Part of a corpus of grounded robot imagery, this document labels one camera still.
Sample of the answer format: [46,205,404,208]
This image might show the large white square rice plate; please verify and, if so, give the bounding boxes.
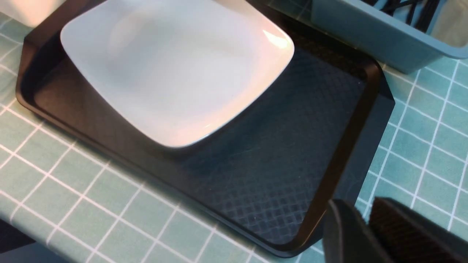
[60,0,295,148]

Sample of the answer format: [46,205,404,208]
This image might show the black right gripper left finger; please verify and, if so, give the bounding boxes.
[323,199,393,263]

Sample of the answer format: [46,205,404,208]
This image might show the large translucent white tub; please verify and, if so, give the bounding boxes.
[0,0,65,28]

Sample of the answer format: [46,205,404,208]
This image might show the blue-grey plastic chopstick bin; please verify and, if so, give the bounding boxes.
[311,0,467,73]

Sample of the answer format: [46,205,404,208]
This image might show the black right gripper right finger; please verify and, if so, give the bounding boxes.
[368,197,468,263]

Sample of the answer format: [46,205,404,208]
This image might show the green checkered tablecloth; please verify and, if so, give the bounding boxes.
[1,14,467,263]

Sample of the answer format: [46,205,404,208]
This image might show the black chopstick right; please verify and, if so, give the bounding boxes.
[369,0,445,33]

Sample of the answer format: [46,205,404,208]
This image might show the black plastic serving tray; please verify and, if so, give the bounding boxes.
[16,0,395,258]

